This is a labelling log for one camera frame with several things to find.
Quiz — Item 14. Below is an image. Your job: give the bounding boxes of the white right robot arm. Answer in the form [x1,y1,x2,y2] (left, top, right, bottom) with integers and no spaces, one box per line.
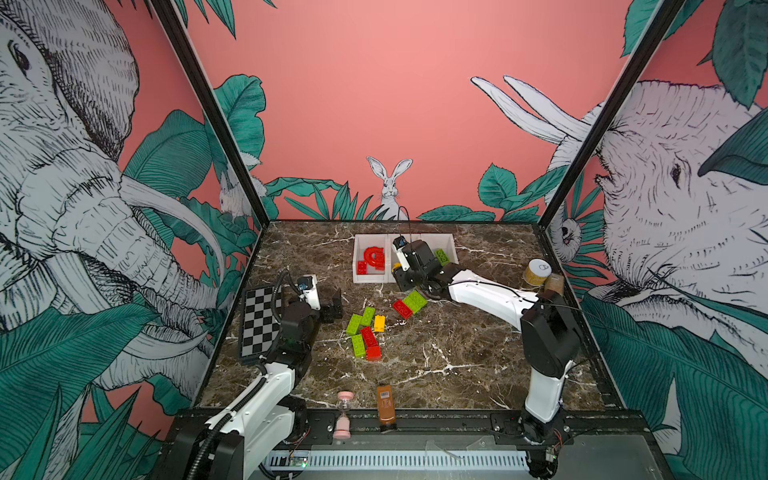
[392,236,581,425]

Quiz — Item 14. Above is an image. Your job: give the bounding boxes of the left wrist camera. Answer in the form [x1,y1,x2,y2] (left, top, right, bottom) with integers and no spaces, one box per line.
[296,275,321,310]

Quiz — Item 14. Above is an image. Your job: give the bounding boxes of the white right bin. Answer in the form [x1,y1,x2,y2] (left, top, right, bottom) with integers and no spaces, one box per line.
[420,233,459,264]

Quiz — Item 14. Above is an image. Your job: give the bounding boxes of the black white checkerboard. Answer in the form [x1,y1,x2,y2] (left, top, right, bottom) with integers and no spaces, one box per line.
[238,285,282,365]

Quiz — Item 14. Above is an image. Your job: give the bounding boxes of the pink hourglass timer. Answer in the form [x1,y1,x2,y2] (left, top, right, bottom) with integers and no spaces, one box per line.
[333,391,355,440]

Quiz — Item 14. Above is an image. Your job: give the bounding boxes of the brown orange bottle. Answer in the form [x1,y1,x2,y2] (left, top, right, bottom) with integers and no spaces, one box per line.
[376,385,397,433]

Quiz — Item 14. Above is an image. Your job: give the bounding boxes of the small red lego brick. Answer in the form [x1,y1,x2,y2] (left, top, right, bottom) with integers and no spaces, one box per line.
[392,300,413,319]

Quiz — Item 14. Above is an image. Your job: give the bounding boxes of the white bin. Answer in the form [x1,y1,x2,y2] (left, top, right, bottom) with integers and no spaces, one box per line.
[420,233,459,264]
[389,235,419,287]
[352,234,394,284]

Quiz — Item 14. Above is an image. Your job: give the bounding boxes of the white middle bin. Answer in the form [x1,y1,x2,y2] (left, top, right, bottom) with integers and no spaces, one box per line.
[389,235,419,287]

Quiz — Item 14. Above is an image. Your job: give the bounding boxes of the yellow tape roll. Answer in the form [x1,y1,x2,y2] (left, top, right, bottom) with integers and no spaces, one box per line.
[523,258,552,287]

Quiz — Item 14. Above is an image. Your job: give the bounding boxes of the green lego brick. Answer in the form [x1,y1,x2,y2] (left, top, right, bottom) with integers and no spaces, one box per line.
[345,314,363,337]
[350,334,366,358]
[434,249,450,266]
[360,307,376,328]

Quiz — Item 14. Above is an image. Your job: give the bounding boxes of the white left bin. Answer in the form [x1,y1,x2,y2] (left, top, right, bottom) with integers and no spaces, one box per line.
[352,234,394,284]

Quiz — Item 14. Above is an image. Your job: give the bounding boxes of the white perforated rail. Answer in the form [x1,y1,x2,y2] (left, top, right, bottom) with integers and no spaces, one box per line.
[264,450,529,472]

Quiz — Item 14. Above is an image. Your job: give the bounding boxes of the brown spice jar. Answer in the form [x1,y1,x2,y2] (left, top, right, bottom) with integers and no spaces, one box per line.
[544,273,565,296]

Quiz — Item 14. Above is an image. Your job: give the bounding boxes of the red arch lego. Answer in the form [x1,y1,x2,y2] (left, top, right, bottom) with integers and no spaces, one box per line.
[363,247,386,270]

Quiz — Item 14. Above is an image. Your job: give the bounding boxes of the large green lego plate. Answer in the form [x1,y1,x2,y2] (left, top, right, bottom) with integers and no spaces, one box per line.
[402,290,428,314]

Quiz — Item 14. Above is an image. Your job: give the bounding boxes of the yellow lego small upper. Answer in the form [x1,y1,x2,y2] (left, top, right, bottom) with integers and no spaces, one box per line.
[373,315,386,333]

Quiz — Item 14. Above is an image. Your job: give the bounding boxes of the red lego stack left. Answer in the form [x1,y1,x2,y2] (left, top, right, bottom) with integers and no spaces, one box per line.
[360,327,382,361]

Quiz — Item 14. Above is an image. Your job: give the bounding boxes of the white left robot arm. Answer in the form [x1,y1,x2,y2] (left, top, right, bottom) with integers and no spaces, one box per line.
[153,275,343,479]

